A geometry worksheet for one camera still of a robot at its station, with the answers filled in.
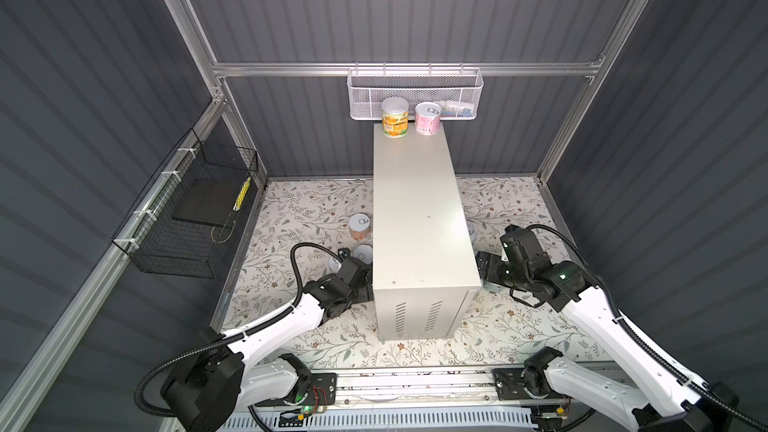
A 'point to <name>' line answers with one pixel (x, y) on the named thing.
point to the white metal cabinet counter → (425, 270)
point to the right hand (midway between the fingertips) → (488, 269)
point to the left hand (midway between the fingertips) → (361, 286)
